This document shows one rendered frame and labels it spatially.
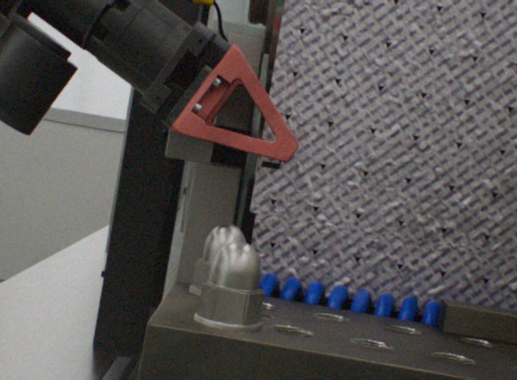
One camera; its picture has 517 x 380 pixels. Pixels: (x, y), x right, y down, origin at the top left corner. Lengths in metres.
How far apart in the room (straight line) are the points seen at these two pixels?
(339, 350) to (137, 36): 0.27
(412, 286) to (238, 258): 0.21
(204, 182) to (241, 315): 0.27
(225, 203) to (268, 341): 0.28
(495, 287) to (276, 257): 0.15
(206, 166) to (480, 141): 0.21
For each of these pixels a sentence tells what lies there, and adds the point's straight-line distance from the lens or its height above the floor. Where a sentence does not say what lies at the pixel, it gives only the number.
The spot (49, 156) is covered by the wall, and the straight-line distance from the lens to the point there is 6.44.
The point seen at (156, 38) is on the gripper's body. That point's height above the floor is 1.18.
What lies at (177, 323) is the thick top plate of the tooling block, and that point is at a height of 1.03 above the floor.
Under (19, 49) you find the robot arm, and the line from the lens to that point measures 0.74.
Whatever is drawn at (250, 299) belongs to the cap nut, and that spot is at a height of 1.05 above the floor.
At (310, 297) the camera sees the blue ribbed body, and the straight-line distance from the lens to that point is 0.72.
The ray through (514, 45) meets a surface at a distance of 0.76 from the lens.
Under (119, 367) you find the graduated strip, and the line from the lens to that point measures 1.03.
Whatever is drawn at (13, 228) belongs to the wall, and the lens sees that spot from 6.50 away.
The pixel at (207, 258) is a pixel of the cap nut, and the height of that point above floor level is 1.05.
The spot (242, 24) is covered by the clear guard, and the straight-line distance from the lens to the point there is 1.79.
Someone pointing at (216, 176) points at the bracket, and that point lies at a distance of 0.83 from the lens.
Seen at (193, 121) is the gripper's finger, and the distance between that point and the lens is 0.70.
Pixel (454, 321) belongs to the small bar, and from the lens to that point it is 0.70.
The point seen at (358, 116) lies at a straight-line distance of 0.75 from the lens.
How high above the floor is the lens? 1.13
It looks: 3 degrees down
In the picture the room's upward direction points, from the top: 9 degrees clockwise
